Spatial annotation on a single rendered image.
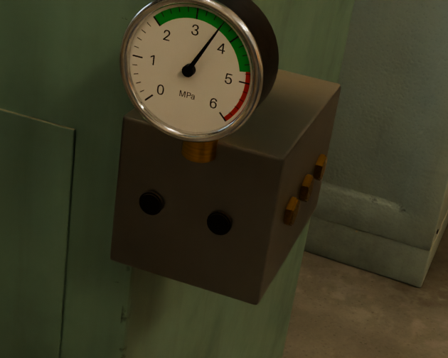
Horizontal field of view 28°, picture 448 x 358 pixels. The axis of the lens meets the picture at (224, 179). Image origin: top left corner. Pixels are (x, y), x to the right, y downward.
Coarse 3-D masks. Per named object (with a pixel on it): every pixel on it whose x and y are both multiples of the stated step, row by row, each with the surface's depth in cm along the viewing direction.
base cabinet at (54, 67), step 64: (0, 0) 45; (64, 0) 44; (128, 0) 43; (256, 0) 59; (320, 0) 79; (0, 64) 47; (64, 64) 46; (320, 64) 87; (0, 128) 48; (64, 128) 47; (0, 192) 50; (64, 192) 48; (0, 256) 52; (64, 256) 50; (0, 320) 54; (64, 320) 52; (128, 320) 51; (192, 320) 65; (256, 320) 92
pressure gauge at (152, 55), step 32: (160, 0) 36; (192, 0) 35; (224, 0) 36; (128, 32) 36; (160, 32) 36; (192, 32) 36; (224, 32) 35; (256, 32) 36; (128, 64) 37; (160, 64) 37; (224, 64) 36; (256, 64) 35; (128, 96) 38; (160, 96) 37; (192, 96) 37; (224, 96) 36; (256, 96) 36; (160, 128) 38; (192, 128) 38; (224, 128) 37; (192, 160) 40
